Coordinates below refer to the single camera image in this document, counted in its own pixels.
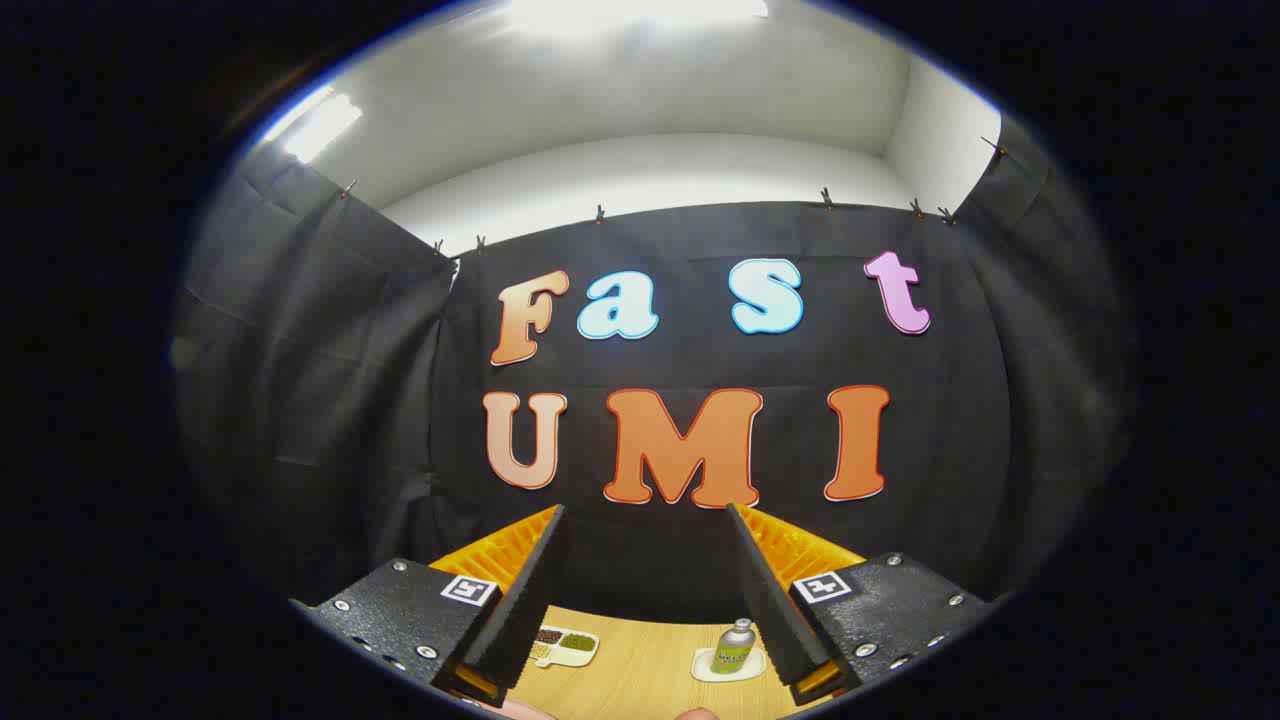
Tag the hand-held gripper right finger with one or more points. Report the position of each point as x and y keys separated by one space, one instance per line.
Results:
x=765 y=590

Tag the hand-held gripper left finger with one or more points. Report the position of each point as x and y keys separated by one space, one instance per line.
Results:
x=535 y=590

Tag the pile of green beans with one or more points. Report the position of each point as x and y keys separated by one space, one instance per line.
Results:
x=577 y=642

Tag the green soda bottle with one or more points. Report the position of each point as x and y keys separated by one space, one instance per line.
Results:
x=734 y=650

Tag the white divided dish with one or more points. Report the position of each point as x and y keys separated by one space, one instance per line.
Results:
x=580 y=657

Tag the white square coaster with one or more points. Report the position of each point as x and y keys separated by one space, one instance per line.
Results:
x=703 y=667

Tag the row of small clips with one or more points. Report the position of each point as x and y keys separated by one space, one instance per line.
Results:
x=826 y=197

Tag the ceiling light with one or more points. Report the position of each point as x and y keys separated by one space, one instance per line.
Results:
x=322 y=127
x=640 y=12

